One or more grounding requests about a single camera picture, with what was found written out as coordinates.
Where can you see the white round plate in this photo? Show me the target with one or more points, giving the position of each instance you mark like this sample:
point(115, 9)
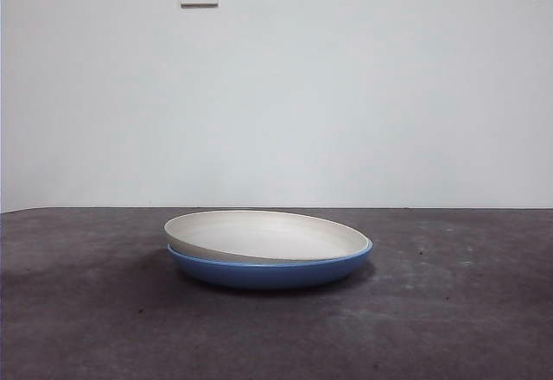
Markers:
point(268, 233)

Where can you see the blue round plate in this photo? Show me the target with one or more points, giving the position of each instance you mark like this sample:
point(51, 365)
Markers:
point(268, 276)

